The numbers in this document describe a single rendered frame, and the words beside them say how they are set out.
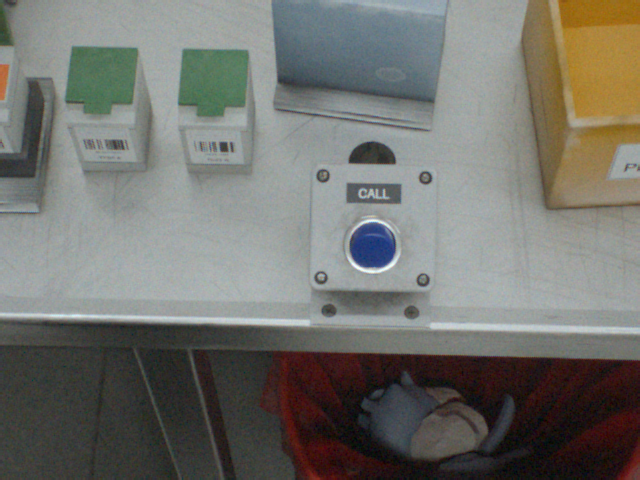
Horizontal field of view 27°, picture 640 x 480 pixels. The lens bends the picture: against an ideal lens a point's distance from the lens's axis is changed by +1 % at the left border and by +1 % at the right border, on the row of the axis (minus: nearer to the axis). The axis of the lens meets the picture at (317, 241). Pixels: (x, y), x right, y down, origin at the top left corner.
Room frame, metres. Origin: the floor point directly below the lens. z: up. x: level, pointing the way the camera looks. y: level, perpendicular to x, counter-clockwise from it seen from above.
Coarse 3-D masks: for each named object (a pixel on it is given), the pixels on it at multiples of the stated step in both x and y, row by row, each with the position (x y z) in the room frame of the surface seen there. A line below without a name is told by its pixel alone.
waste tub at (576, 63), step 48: (528, 0) 0.51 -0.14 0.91; (576, 0) 0.51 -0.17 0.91; (624, 0) 0.51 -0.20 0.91; (528, 48) 0.49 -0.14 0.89; (576, 48) 0.49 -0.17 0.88; (624, 48) 0.49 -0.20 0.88; (576, 96) 0.46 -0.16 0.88; (624, 96) 0.46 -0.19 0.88; (576, 144) 0.38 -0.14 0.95; (624, 144) 0.38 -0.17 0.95; (576, 192) 0.38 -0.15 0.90; (624, 192) 0.38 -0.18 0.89
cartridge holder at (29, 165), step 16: (32, 80) 0.48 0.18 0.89; (48, 80) 0.48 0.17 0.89; (32, 96) 0.45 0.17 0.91; (48, 96) 0.47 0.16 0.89; (32, 112) 0.44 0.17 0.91; (48, 112) 0.46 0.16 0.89; (32, 128) 0.43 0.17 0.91; (48, 128) 0.45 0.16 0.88; (32, 144) 0.42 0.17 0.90; (48, 144) 0.44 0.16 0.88; (0, 160) 0.41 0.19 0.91; (16, 160) 0.41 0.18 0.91; (32, 160) 0.41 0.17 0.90; (0, 176) 0.41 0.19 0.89; (16, 176) 0.41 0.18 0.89; (32, 176) 0.41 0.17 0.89; (0, 192) 0.40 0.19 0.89; (16, 192) 0.40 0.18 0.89; (32, 192) 0.40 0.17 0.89; (0, 208) 0.39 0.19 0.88; (16, 208) 0.39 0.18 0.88; (32, 208) 0.39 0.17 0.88
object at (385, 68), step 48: (288, 0) 0.47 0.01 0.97; (336, 0) 0.47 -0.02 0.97; (384, 0) 0.47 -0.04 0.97; (432, 0) 0.47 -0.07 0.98; (288, 48) 0.47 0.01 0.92; (336, 48) 0.47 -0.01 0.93; (384, 48) 0.46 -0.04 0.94; (432, 48) 0.46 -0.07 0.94; (288, 96) 0.46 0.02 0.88; (336, 96) 0.46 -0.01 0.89; (384, 96) 0.46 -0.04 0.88; (432, 96) 0.46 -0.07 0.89
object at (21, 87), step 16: (0, 48) 0.46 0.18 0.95; (0, 64) 0.45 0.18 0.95; (16, 64) 0.45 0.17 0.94; (0, 80) 0.44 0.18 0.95; (16, 80) 0.44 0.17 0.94; (0, 96) 0.43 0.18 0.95; (16, 96) 0.44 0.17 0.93; (0, 112) 0.42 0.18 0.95; (16, 112) 0.43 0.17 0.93; (0, 128) 0.41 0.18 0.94; (16, 128) 0.42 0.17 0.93; (0, 144) 0.41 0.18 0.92; (16, 144) 0.41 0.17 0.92
